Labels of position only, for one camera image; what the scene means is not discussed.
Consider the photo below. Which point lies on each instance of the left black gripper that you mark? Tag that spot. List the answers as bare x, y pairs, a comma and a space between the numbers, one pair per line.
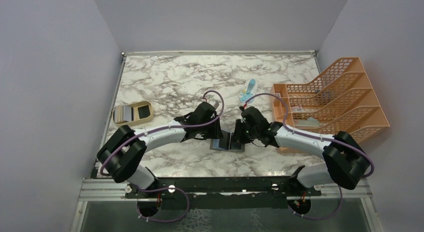
216, 131

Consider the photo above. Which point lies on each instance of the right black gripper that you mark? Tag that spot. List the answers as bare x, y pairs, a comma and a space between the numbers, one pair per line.
239, 123

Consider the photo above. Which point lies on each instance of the taupe leather card holder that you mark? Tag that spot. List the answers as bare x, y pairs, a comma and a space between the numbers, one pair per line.
227, 136

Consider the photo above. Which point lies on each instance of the black credit card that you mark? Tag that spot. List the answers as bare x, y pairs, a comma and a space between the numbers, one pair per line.
220, 144
236, 146

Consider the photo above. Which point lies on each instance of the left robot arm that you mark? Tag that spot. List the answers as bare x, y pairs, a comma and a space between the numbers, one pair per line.
122, 153

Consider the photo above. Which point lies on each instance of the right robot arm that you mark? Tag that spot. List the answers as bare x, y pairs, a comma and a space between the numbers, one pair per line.
344, 161

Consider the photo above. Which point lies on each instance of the beige card tray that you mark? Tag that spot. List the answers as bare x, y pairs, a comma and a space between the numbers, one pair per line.
143, 113

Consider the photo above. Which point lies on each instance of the stack of cards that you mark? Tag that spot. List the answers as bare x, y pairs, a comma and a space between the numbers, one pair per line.
123, 114

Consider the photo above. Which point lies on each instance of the red white small box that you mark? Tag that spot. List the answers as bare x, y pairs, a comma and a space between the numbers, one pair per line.
297, 109

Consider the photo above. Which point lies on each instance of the orange plastic file organizer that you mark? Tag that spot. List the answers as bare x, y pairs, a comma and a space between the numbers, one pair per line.
341, 98

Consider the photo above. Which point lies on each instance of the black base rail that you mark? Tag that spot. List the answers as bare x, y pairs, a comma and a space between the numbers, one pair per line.
175, 193

